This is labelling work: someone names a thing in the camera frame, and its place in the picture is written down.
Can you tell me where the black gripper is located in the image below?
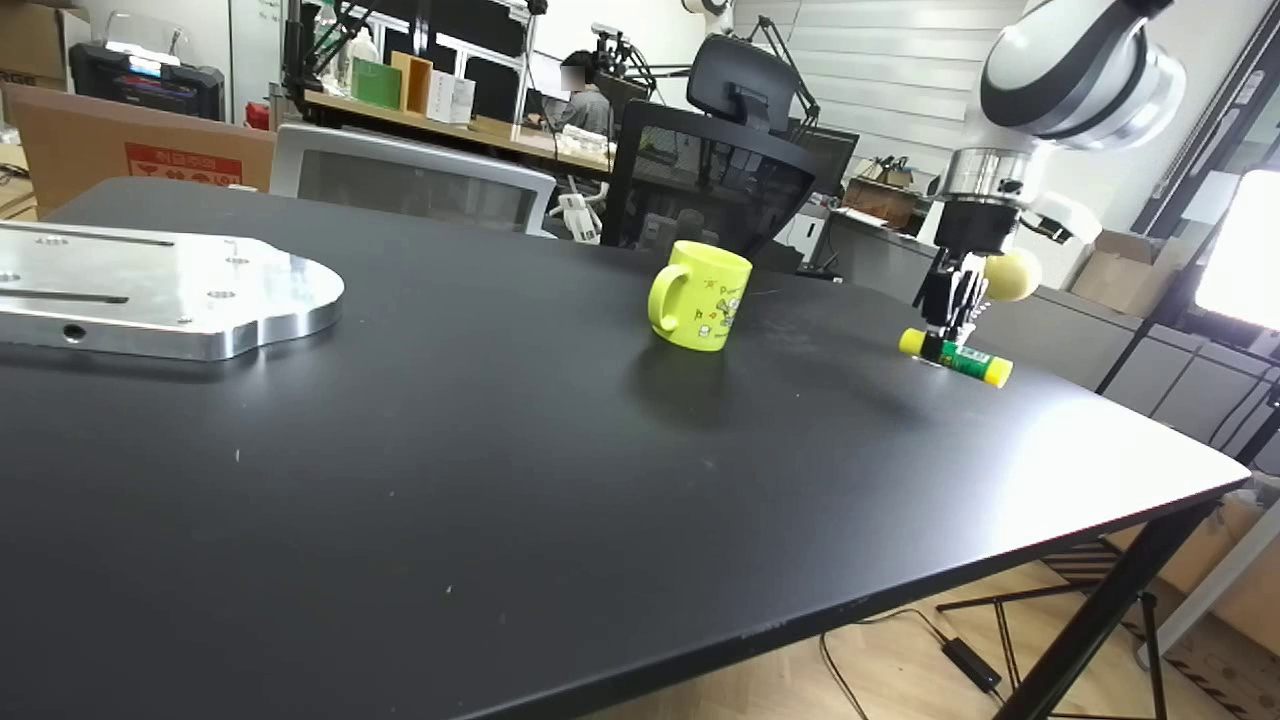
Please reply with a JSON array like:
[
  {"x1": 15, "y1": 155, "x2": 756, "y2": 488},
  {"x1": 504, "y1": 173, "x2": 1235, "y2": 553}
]
[{"x1": 920, "y1": 196, "x2": 1016, "y2": 344}]

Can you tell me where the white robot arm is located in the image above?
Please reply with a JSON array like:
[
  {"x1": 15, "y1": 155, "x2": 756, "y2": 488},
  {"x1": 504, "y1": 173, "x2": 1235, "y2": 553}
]
[{"x1": 912, "y1": 0, "x2": 1189, "y2": 344}]

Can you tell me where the light yellow mug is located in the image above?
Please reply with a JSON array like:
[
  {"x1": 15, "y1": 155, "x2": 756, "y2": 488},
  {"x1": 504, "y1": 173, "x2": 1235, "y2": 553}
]
[{"x1": 647, "y1": 239, "x2": 753, "y2": 351}]

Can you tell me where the black mesh office chair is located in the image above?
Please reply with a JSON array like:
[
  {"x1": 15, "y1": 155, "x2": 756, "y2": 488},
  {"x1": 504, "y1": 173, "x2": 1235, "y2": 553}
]
[{"x1": 605, "y1": 34, "x2": 860, "y2": 270}]

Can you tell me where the black table leg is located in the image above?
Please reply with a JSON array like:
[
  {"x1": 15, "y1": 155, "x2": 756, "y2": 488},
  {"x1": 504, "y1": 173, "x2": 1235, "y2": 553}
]
[{"x1": 992, "y1": 499, "x2": 1213, "y2": 720}]

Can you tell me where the wooden background desk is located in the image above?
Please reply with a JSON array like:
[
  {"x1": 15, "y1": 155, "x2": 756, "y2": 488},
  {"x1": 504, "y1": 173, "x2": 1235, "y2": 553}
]
[{"x1": 304, "y1": 90, "x2": 614, "y2": 177}]

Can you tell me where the seated person in background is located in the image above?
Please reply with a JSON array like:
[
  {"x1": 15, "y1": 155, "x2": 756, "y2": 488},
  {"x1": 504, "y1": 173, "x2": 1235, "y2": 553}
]
[{"x1": 547, "y1": 51, "x2": 617, "y2": 136}]

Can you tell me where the cardboard box with red label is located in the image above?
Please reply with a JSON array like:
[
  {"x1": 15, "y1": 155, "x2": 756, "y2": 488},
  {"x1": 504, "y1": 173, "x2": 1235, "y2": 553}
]
[{"x1": 3, "y1": 83, "x2": 273, "y2": 214}]

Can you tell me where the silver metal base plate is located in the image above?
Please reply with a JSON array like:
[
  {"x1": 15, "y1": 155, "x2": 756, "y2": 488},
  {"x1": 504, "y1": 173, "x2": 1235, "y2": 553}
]
[{"x1": 0, "y1": 221, "x2": 346, "y2": 364}]

